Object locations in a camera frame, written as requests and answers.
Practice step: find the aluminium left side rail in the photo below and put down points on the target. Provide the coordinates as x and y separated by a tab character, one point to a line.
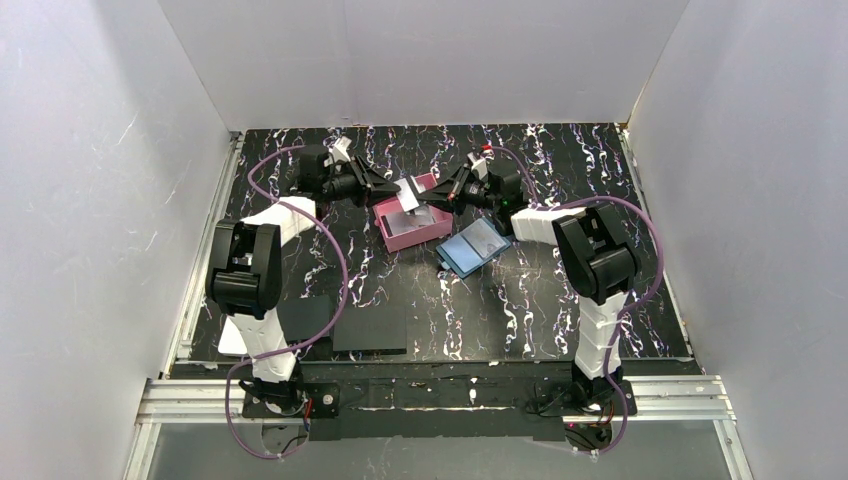
181	340

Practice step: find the aluminium front rail frame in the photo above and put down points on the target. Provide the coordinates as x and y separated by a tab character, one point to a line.
439	427

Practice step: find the white rectangular device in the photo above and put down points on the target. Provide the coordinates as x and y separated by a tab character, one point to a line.
231	342

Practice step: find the pink plastic tray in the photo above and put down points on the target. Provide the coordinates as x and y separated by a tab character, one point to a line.
403	229

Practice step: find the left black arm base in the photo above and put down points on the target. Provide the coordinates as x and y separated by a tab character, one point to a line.
290	400

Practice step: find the white striped card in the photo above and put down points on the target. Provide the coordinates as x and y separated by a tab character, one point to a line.
407	195

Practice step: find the blue leather card holder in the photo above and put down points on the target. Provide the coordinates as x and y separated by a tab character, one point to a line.
470	249

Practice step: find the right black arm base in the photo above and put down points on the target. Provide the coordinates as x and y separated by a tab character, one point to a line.
564	398

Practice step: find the small black flat plate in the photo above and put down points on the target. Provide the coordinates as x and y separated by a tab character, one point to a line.
303	318

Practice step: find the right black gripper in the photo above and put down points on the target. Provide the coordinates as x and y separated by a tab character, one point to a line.
460	187

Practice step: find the large black flat plate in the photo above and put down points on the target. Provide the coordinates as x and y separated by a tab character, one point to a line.
375	329

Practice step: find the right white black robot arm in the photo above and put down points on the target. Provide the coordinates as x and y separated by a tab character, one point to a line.
598	257

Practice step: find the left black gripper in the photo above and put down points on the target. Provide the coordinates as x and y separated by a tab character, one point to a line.
356	179

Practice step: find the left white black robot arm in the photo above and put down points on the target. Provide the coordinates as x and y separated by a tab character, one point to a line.
244	274

